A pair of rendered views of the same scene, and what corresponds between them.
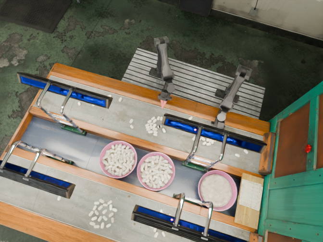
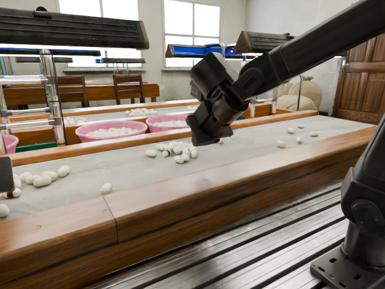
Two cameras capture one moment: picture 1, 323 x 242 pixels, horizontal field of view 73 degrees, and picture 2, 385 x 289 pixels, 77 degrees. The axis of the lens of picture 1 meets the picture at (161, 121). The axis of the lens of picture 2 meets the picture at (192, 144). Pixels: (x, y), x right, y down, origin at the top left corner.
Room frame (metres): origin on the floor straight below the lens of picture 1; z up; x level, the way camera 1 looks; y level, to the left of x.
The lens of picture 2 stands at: (1.09, -0.42, 1.00)
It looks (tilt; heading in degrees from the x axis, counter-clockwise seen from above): 18 degrees down; 135
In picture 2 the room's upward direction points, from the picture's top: straight up
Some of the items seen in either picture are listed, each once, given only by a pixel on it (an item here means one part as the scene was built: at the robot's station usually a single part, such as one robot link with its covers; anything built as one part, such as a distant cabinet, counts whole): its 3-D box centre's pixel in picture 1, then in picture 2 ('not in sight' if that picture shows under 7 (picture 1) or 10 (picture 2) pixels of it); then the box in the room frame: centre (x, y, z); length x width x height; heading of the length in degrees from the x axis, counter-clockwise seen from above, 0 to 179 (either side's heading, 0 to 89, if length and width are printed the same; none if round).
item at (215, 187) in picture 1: (215, 190); not in sight; (0.12, -0.41, 0.71); 0.22 x 0.22 x 0.06
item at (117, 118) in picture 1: (148, 122); (195, 154); (0.58, 0.10, 0.73); 1.81 x 0.30 x 0.02; 77
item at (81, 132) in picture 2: (155, 171); (113, 139); (0.22, 0.01, 0.72); 0.27 x 0.27 x 0.10
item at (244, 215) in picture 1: (249, 199); not in sight; (0.07, -0.63, 0.77); 0.33 x 0.15 x 0.01; 167
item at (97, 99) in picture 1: (64, 88); (298, 46); (0.65, 0.63, 1.08); 0.62 x 0.08 x 0.07; 77
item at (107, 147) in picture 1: (119, 160); (176, 129); (0.28, 0.29, 0.72); 0.27 x 0.27 x 0.10
